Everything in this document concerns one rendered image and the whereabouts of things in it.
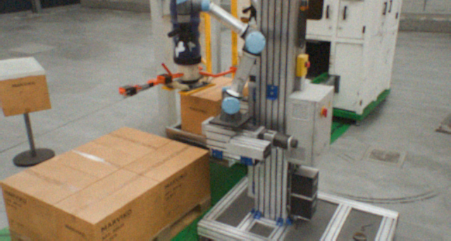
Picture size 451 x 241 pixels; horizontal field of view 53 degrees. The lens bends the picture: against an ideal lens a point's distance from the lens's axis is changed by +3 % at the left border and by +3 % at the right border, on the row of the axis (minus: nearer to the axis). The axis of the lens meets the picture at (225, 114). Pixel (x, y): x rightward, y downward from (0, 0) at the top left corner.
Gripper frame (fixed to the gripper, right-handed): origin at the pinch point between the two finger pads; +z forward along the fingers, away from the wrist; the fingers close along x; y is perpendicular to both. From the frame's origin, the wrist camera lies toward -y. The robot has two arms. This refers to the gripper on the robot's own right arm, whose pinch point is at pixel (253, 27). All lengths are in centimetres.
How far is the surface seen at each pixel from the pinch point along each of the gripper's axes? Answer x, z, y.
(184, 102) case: -23, 65, -54
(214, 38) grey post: 267, 75, -194
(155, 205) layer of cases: -106, 114, -27
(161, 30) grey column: 49, 21, -130
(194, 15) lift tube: -41, -13, -29
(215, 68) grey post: 267, 124, -194
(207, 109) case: -26, 67, -29
